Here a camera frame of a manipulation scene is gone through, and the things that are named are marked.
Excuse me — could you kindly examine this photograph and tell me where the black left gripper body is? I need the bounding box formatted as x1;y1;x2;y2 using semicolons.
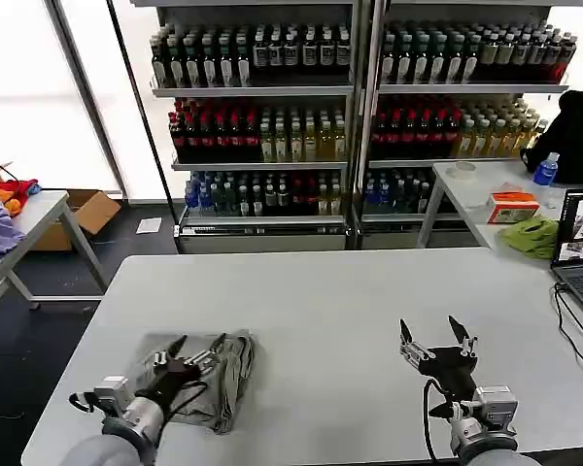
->
136;356;201;405

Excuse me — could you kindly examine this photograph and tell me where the green cloth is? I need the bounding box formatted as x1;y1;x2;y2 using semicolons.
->
497;216;560;261

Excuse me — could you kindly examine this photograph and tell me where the grey printed t-shirt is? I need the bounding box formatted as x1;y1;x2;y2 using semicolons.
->
125;329;256;435

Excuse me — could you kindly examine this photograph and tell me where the large open cardboard box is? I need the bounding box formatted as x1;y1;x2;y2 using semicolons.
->
31;188;123;252

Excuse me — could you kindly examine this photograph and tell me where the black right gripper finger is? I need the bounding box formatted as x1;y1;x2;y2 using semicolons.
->
447;315;479;359
398;317;437;363

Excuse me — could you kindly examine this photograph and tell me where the orange cloth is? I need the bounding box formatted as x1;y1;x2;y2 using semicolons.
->
0;188;26;217

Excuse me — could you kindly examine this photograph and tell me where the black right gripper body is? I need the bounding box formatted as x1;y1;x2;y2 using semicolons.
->
416;345;480;399

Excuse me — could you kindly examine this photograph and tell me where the narrow steel shelf with bottles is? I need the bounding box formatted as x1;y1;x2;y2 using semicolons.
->
130;0;360;254

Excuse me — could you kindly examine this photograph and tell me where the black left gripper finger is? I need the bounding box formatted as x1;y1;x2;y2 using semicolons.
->
182;332;227;366
148;334;189;366

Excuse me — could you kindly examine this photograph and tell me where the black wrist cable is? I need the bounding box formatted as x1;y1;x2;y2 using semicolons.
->
68;389;99;415
421;378;452;463

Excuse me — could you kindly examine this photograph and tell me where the white side table with clothes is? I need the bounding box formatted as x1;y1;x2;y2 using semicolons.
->
0;189;109;321

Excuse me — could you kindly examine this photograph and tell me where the black bag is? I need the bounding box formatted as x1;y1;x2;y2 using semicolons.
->
520;88;583;185

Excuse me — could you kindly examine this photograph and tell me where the grey laptop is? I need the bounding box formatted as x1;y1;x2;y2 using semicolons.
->
549;186;583;328

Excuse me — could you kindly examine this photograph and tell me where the white paper sheet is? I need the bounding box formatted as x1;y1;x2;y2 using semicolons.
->
135;216;163;236

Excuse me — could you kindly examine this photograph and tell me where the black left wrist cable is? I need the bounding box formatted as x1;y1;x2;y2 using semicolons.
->
68;389;99;415

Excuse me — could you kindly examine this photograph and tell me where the wide steel shelf with bottles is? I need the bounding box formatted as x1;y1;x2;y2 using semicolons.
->
357;0;580;250

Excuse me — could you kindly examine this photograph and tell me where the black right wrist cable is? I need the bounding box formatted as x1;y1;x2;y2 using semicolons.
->
421;378;452;463

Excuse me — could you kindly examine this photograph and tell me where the orange tissue box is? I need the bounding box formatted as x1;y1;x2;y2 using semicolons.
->
486;190;542;225

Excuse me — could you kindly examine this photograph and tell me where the purple cloth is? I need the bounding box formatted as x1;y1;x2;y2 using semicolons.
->
0;196;27;253

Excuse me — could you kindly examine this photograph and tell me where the black leaning pole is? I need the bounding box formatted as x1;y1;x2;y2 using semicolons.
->
107;0;182;254

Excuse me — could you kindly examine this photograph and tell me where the red cloth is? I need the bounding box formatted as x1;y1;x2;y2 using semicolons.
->
0;178;42;198

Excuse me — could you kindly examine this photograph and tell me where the white side table with laptop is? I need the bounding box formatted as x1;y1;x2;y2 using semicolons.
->
416;159;583;266

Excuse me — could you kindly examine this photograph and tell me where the blue plastic bottle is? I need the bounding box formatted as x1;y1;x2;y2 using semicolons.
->
532;151;561;187

